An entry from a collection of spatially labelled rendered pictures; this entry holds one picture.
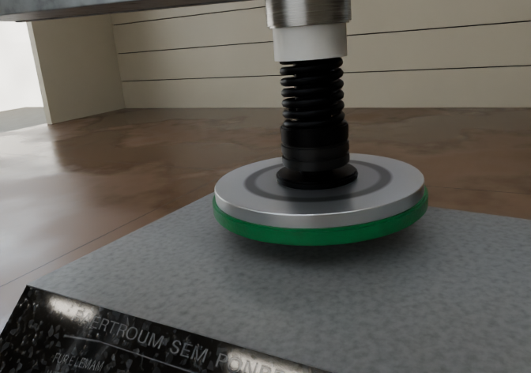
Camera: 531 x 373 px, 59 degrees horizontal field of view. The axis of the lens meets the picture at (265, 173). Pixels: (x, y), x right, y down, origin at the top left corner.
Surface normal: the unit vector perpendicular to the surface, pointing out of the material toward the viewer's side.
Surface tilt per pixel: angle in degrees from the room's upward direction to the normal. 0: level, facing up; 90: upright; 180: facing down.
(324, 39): 90
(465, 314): 0
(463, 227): 0
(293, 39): 90
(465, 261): 0
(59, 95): 90
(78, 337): 45
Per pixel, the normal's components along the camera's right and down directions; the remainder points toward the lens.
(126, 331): -0.39, -0.48
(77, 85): 0.87, 0.07
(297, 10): -0.32, 0.29
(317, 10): 0.07, 0.27
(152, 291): -0.07, -0.96
